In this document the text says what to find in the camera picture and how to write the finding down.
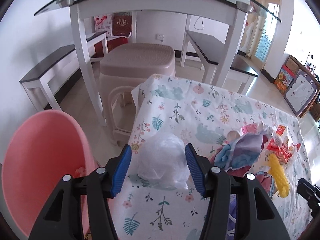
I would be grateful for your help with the wall socket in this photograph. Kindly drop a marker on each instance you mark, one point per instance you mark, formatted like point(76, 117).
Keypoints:
point(160, 37)

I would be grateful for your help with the clear red yellow snack bag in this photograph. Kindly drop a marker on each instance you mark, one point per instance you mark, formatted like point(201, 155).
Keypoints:
point(282, 145)

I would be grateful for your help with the maroon blue wrapper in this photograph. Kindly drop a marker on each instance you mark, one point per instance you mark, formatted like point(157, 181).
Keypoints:
point(242, 147)
point(265, 179)

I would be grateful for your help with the balcony door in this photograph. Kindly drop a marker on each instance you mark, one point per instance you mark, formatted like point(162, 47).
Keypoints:
point(264, 32)

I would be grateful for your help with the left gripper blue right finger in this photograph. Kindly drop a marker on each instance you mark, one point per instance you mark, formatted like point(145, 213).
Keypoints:
point(197, 165)

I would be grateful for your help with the fruit cardboard box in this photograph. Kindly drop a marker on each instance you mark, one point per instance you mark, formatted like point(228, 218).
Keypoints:
point(284, 79)

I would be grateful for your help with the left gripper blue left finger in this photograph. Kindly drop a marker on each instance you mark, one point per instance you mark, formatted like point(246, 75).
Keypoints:
point(119, 168)

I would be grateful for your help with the white red gift bag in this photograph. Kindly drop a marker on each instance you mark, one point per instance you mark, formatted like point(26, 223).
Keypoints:
point(103, 22)

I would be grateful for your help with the white plastic bag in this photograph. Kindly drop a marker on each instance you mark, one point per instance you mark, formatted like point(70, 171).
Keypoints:
point(162, 162)

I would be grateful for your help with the grey children drawing board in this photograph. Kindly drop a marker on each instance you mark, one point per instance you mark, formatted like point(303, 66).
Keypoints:
point(301, 92)

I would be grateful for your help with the dark-top white bench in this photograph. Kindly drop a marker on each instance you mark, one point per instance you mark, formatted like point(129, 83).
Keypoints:
point(50, 75)
point(209, 50)

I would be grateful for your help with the wooden desk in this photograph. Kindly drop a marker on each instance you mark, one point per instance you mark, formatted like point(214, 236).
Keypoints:
point(310, 79)

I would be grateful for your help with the purple bag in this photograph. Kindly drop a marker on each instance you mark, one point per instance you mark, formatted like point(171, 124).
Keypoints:
point(231, 218)

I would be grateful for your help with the dark red gift bag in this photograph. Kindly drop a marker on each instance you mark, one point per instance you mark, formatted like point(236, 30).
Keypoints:
point(122, 25)

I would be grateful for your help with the yellow foam net roll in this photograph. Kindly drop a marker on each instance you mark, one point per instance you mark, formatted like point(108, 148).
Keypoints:
point(277, 172)

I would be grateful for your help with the left dark-top white bench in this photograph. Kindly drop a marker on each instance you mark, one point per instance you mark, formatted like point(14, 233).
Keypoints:
point(50, 75)

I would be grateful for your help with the pink plastic basin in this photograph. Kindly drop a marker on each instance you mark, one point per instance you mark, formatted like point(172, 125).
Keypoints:
point(47, 146)

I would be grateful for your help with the right dark-top white bench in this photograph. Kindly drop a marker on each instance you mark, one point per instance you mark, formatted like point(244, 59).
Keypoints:
point(209, 50)

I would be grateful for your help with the floral tablecloth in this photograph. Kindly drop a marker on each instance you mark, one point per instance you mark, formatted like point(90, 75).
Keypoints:
point(201, 115)

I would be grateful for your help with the beige plastic stool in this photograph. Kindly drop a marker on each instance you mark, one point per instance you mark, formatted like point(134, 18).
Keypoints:
point(124, 68)

